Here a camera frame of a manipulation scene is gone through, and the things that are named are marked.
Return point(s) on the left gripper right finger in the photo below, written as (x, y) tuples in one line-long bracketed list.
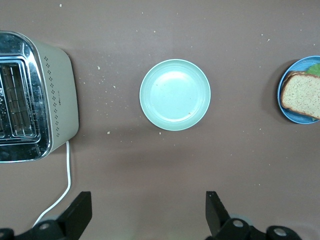
[(217, 222)]

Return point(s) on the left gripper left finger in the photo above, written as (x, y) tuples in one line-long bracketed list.
[(72, 217)]

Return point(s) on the brown bread slice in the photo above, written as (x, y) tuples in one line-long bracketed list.
[(293, 73), (303, 96)]

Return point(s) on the green lettuce leaf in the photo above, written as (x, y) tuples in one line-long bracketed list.
[(314, 69)]

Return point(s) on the blue round plate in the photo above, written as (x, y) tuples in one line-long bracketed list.
[(297, 119)]

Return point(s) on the pale green round plate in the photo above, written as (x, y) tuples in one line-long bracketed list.
[(175, 95)]

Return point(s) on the beige metal toaster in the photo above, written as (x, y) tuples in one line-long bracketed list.
[(60, 95)]

